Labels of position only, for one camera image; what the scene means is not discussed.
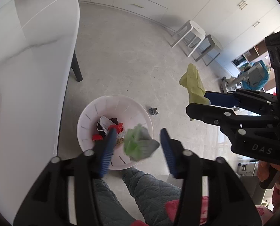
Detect red paper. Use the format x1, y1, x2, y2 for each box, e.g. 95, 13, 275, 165
108, 122, 124, 133

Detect pink red top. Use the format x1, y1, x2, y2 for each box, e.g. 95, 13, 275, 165
128, 196, 210, 226

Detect black table leg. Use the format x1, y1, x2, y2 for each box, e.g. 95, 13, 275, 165
70, 52, 83, 82

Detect person's leg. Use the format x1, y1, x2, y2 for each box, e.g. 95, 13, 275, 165
93, 178, 140, 226
122, 168, 185, 226

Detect grey stool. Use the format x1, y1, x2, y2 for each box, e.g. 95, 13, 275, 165
192, 34, 223, 67

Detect green paper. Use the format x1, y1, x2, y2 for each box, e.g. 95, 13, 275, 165
123, 125, 160, 162

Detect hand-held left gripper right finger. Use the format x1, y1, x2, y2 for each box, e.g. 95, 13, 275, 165
160, 128, 263, 226

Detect blue plastic bag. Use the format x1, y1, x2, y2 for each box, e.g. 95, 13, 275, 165
245, 60, 271, 90

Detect person's right hand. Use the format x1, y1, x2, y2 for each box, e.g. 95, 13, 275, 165
257, 160, 268, 178

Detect wooden open shelf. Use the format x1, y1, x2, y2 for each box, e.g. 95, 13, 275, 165
232, 40, 272, 66

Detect white stool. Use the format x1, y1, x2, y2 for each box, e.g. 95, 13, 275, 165
170, 20, 206, 57

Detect grey floor appliance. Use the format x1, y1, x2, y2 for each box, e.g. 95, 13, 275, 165
221, 63, 260, 93

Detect white round waste bin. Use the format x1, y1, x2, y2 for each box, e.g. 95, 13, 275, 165
77, 95, 154, 170

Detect person's left leg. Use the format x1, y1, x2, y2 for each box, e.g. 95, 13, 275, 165
93, 178, 140, 226

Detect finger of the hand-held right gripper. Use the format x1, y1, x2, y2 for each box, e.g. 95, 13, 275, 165
205, 89, 279, 116
187, 102, 280, 142

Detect clear snack bag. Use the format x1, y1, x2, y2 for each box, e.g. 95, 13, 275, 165
116, 132, 127, 146

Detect yellow cloth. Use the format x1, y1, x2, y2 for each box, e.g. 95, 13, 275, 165
179, 63, 211, 122

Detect beige low door cabinet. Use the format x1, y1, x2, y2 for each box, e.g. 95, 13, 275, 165
192, 0, 280, 71

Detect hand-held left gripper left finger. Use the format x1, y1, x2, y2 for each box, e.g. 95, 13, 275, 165
13, 129, 118, 226

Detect person's right leg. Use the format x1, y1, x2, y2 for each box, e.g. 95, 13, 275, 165
122, 168, 185, 226

